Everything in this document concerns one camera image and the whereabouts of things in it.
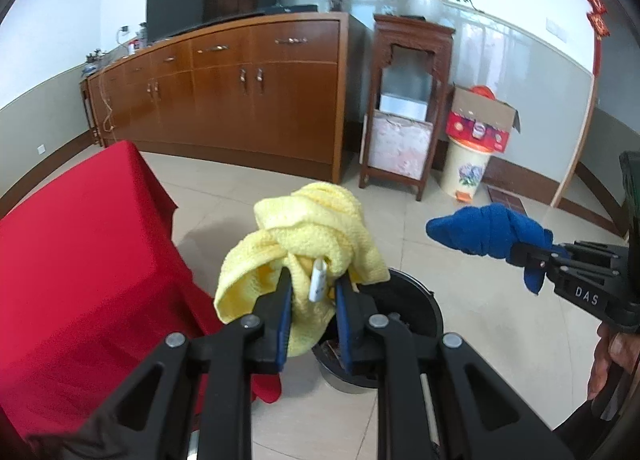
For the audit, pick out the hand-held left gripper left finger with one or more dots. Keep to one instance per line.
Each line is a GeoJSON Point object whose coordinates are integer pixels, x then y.
{"type": "Point", "coordinates": [285, 320]}

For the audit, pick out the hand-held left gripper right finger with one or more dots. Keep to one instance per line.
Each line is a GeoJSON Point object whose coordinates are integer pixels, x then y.
{"type": "Point", "coordinates": [344, 335]}

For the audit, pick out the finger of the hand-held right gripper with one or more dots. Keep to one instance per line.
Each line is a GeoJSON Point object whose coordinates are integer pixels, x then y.
{"type": "Point", "coordinates": [542, 271]}
{"type": "Point", "coordinates": [540, 254]}

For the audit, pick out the blue cloth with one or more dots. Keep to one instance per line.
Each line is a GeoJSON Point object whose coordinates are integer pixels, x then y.
{"type": "Point", "coordinates": [480, 235]}

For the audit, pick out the black trash bin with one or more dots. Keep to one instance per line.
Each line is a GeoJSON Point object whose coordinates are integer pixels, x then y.
{"type": "Point", "coordinates": [415, 305]}

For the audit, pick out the yellow cloth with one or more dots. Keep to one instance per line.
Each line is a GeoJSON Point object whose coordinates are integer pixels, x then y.
{"type": "Point", "coordinates": [310, 220]}

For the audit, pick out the person's right hand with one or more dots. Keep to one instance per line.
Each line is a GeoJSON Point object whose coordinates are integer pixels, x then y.
{"type": "Point", "coordinates": [620, 352]}

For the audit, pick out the white flowered bin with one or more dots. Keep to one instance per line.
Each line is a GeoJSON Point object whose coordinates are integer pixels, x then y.
{"type": "Point", "coordinates": [465, 169]}

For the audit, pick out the wooden pole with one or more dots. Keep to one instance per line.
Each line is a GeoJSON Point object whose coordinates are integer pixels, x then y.
{"type": "Point", "coordinates": [580, 139]}

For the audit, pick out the open cardboard box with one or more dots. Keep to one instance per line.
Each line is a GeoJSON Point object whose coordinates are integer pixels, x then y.
{"type": "Point", "coordinates": [480, 119]}

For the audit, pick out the orange object in box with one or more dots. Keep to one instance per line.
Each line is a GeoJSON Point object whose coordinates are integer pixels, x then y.
{"type": "Point", "coordinates": [481, 91]}

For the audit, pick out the red tablecloth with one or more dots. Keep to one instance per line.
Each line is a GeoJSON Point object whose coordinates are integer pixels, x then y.
{"type": "Point", "coordinates": [75, 265]}

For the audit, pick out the brown wooden sideboard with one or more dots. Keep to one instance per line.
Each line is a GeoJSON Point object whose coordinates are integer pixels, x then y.
{"type": "Point", "coordinates": [225, 104]}

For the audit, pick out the tall carved wooden stand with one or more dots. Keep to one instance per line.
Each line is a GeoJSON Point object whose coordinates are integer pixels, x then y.
{"type": "Point", "coordinates": [415, 32]}

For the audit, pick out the red hanging decoration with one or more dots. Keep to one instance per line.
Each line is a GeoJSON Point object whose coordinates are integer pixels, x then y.
{"type": "Point", "coordinates": [596, 4]}

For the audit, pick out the small wooden side table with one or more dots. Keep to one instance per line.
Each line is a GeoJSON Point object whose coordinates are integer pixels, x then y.
{"type": "Point", "coordinates": [87, 109]}

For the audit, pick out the black set-top box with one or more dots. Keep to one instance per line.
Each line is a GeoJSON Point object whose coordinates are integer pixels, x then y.
{"type": "Point", "coordinates": [292, 9]}

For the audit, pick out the clear jug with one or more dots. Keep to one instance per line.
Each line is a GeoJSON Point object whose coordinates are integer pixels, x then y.
{"type": "Point", "coordinates": [142, 34]}

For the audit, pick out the small potted plant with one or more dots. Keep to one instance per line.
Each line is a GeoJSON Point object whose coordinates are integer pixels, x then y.
{"type": "Point", "coordinates": [94, 62]}

